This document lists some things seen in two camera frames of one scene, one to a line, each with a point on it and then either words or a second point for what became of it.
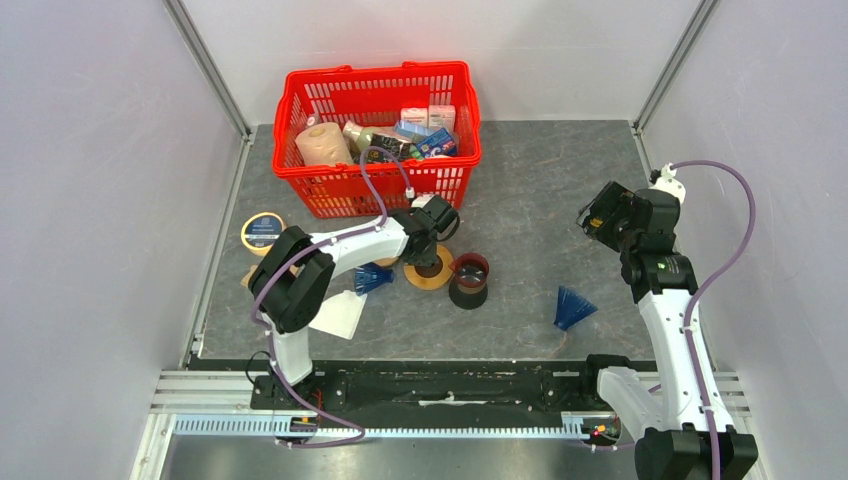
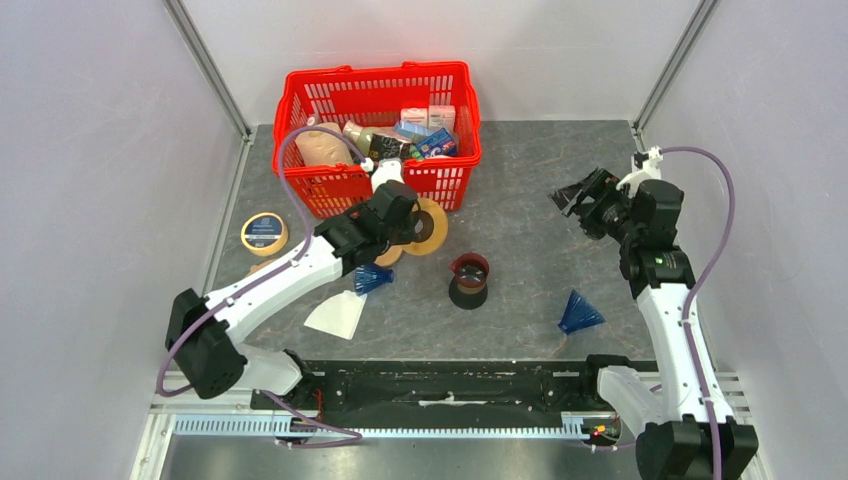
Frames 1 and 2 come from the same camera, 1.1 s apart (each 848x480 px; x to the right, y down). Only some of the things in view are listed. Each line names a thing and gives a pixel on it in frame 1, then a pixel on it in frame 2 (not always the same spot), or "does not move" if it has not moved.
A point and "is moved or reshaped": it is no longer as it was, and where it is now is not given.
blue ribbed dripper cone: (369, 276) does not move
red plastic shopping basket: (374, 94) does not move
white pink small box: (418, 115) does not move
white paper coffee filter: (340, 314) does not move
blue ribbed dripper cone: (571, 309) is moved or reshaped
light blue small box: (413, 129) does not move
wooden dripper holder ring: (430, 283) is moved or reshaped
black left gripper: (426, 259) -> (409, 231)
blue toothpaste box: (438, 143) does not move
